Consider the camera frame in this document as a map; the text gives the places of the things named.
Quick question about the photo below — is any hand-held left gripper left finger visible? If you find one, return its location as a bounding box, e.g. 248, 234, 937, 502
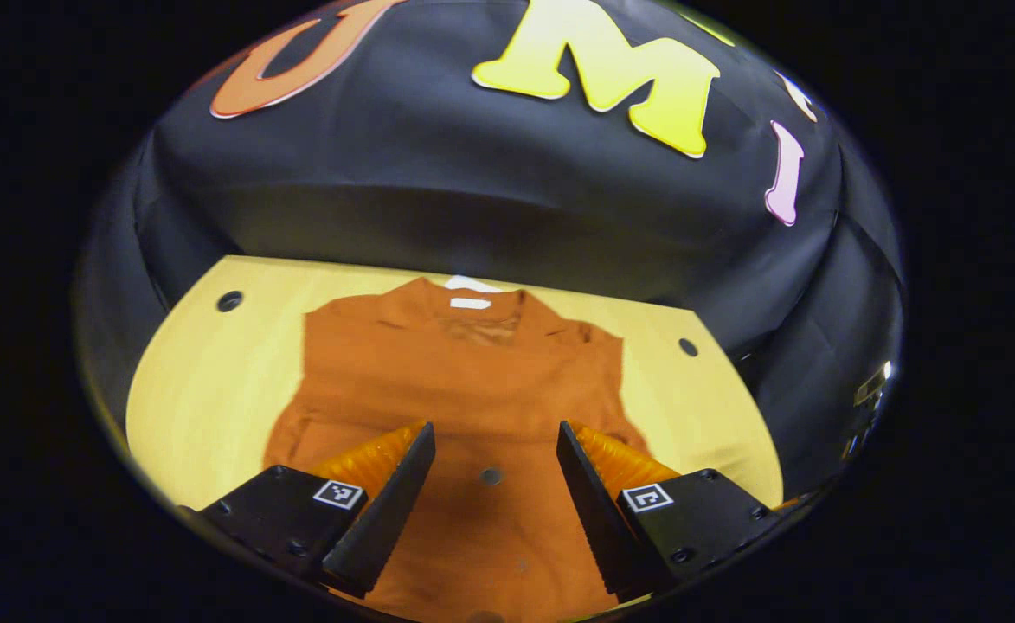
200, 421, 437, 600

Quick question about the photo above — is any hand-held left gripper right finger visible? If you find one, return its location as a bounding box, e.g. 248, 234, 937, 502
556, 421, 781, 602

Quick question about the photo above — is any orange button-up shirt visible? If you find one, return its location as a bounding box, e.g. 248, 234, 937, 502
263, 277, 651, 623

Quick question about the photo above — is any black backdrop cloth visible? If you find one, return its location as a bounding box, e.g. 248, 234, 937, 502
74, 0, 906, 503

